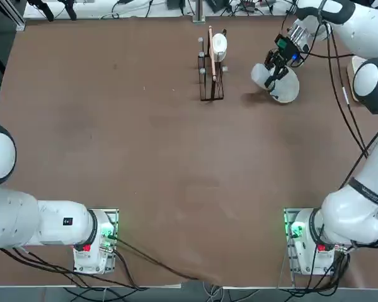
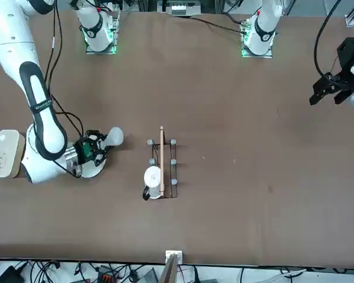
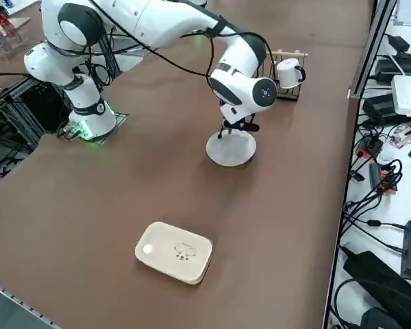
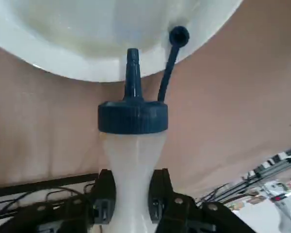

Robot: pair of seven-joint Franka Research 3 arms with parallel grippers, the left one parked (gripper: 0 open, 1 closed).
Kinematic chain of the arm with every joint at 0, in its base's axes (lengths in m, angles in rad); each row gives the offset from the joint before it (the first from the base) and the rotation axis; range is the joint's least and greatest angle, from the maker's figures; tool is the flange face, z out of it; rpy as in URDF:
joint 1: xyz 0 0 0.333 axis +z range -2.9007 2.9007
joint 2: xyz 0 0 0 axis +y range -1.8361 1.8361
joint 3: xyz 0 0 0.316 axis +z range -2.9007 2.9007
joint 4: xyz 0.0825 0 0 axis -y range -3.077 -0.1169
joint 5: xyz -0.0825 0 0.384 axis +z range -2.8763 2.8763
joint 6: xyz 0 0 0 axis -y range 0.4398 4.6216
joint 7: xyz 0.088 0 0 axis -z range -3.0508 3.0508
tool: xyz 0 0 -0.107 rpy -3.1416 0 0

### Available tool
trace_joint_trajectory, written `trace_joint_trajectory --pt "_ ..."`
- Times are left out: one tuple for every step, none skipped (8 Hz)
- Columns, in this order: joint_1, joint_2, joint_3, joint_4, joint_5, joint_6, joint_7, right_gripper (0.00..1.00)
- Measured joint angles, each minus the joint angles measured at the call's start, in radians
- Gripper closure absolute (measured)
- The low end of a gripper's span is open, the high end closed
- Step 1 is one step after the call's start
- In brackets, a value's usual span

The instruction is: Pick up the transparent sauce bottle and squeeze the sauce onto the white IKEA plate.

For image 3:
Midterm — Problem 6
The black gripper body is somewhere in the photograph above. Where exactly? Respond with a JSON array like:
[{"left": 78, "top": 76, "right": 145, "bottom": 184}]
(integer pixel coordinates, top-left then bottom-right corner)
[{"left": 225, "top": 117, "right": 260, "bottom": 133}]

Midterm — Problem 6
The white round plate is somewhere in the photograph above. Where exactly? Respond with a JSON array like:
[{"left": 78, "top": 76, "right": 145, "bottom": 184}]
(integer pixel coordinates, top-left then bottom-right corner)
[{"left": 205, "top": 129, "right": 257, "bottom": 168}]

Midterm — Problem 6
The red black connector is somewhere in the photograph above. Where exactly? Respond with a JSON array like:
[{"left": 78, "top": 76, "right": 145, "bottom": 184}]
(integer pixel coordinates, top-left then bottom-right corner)
[{"left": 355, "top": 135, "right": 384, "bottom": 158}]

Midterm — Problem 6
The cream lunch box bear print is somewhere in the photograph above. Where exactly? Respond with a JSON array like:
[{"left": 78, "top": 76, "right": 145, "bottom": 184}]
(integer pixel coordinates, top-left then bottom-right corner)
[{"left": 134, "top": 221, "right": 214, "bottom": 286}]

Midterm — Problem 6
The orange black connector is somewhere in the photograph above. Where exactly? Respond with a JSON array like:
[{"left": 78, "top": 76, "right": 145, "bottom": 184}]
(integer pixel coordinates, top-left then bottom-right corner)
[{"left": 376, "top": 167, "right": 403, "bottom": 195}]

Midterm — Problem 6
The long black power brick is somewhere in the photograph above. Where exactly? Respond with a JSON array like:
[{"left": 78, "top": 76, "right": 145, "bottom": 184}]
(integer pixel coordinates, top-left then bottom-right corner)
[{"left": 376, "top": 58, "right": 411, "bottom": 85}]

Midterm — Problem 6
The colourful printed packet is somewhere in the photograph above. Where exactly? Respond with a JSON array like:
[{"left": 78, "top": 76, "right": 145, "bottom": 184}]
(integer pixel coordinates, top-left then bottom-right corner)
[{"left": 390, "top": 123, "right": 411, "bottom": 149}]

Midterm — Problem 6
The white power strip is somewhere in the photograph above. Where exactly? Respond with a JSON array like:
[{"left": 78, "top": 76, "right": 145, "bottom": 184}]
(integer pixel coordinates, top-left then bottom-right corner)
[{"left": 390, "top": 75, "right": 411, "bottom": 117}]

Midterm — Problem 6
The small black power adapter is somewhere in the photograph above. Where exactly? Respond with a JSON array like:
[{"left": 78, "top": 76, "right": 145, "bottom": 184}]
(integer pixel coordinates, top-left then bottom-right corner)
[{"left": 386, "top": 34, "right": 410, "bottom": 52}]

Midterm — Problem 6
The clear acrylic shelf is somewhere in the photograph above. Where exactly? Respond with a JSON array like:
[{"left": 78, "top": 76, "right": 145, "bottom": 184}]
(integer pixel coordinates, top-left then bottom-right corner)
[{"left": 0, "top": 0, "right": 32, "bottom": 59}]

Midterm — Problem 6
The white mug black handle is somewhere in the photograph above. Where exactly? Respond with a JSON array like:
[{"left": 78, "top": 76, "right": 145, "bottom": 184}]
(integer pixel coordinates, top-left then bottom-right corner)
[{"left": 275, "top": 58, "right": 307, "bottom": 90}]

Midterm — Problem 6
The black wire cup rack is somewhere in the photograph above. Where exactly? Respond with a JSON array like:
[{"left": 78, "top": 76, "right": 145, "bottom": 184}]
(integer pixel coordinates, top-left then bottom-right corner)
[{"left": 260, "top": 49, "right": 310, "bottom": 103}]

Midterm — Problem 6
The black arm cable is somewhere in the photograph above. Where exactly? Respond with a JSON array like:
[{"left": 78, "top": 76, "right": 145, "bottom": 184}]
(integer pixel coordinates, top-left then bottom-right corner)
[{"left": 88, "top": 0, "right": 278, "bottom": 90}]

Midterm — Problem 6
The aluminium frame post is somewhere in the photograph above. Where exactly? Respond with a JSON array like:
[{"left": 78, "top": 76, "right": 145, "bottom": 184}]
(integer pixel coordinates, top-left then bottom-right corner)
[{"left": 348, "top": 0, "right": 398, "bottom": 100}]

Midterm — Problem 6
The black camera stand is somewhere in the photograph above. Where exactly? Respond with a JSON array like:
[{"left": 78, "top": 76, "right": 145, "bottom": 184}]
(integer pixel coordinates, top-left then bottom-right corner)
[{"left": 338, "top": 245, "right": 411, "bottom": 329}]

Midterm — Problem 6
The black metal frame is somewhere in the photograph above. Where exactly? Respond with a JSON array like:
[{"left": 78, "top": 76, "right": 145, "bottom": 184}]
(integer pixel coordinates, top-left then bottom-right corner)
[{"left": 0, "top": 73, "right": 73, "bottom": 155}]

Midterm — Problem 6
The aluminium rail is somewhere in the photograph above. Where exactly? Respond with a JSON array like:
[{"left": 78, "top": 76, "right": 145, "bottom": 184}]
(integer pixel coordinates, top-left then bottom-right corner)
[{"left": 0, "top": 279, "right": 61, "bottom": 329}]

